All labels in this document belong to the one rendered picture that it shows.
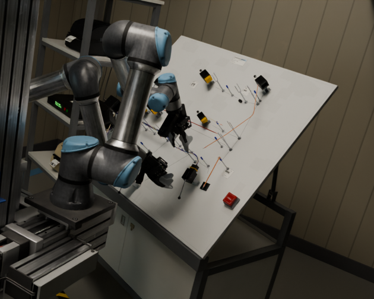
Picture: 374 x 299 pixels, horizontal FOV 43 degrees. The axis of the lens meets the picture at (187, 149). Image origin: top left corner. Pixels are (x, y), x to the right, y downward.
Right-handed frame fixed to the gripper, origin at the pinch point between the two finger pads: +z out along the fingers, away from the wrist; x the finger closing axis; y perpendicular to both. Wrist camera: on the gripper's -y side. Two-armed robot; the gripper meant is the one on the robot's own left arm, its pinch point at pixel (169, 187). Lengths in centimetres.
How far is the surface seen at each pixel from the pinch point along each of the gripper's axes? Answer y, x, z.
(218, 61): 34, 85, 3
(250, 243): 2, 3, 58
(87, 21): -6, 92, -63
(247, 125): 36, 32, 17
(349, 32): 98, 190, 97
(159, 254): -29.0, -7.2, 23.8
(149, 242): -32.9, 0.1, 20.2
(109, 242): -65, 20, 19
